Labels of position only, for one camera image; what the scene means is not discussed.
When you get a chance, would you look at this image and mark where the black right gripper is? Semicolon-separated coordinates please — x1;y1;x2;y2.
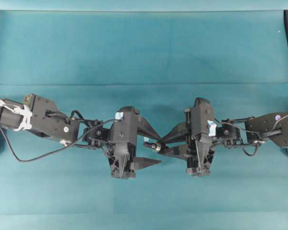
161;97;243;178

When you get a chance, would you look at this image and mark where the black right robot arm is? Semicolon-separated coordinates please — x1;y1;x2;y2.
158;98;288;177

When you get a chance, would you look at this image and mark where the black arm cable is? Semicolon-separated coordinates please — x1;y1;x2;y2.
215;112;288;156
0;110;122;163

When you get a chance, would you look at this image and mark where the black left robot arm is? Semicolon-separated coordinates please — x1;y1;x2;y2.
0;94;161;179

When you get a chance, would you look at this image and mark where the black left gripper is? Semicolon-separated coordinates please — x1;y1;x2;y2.
83;106;161;179

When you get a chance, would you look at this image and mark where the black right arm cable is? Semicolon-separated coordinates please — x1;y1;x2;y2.
215;112;288;156

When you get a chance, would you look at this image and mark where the stepped threaded steel shaft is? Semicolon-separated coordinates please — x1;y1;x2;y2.
144;142;162;152

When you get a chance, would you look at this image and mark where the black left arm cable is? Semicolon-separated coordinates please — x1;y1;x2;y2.
0;110;122;163

